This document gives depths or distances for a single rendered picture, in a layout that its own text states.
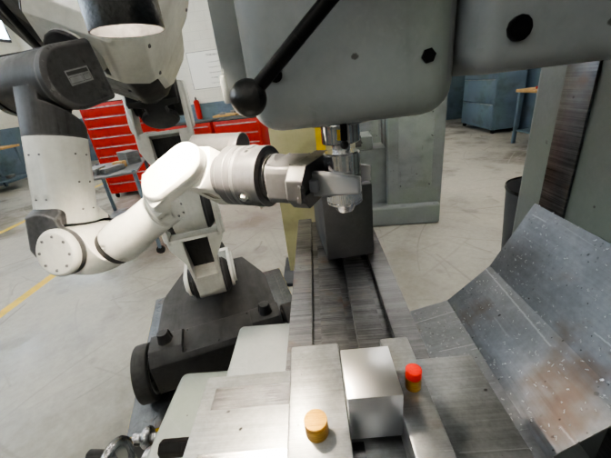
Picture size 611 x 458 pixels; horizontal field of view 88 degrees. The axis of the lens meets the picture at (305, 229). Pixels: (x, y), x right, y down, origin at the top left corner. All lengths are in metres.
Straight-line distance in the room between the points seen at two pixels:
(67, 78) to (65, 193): 0.18
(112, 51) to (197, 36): 9.21
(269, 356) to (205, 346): 0.52
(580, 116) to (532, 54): 0.32
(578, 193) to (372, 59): 0.44
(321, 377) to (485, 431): 0.17
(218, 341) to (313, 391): 0.83
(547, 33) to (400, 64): 0.11
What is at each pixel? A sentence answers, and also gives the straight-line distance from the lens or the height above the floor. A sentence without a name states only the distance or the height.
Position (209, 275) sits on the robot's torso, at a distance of 1.25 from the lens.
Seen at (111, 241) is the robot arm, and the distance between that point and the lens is 0.60.
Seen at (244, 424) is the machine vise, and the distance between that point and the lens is 0.43.
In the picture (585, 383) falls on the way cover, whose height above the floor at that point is 0.96.
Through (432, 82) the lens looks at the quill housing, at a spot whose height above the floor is 1.34.
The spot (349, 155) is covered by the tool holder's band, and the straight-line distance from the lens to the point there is 0.39.
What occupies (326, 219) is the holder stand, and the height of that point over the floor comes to 1.05.
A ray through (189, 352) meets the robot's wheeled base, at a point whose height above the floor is 0.59.
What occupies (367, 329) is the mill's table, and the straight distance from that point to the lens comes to 0.60.
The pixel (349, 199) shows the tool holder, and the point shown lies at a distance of 0.41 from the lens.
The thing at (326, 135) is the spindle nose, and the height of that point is 1.29.
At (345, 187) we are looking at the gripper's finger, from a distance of 0.39.
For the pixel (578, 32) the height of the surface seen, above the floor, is 1.36.
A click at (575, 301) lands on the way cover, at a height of 1.02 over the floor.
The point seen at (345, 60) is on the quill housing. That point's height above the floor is 1.36.
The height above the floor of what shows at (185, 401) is 0.74.
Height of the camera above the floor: 1.35
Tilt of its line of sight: 24 degrees down
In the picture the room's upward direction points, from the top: 7 degrees counter-clockwise
